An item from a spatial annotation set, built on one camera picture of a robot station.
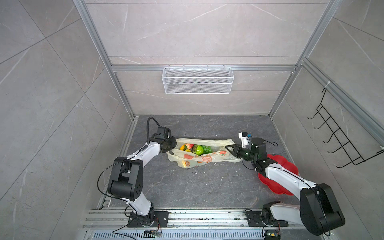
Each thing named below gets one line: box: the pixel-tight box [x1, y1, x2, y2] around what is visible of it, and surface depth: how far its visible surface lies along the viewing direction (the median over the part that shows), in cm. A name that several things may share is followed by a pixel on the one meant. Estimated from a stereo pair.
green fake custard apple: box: [195, 145, 204, 156], surface depth 90 cm
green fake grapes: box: [202, 145, 213, 154], surface depth 95 cm
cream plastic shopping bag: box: [167, 138, 244, 169], surface depth 86 cm
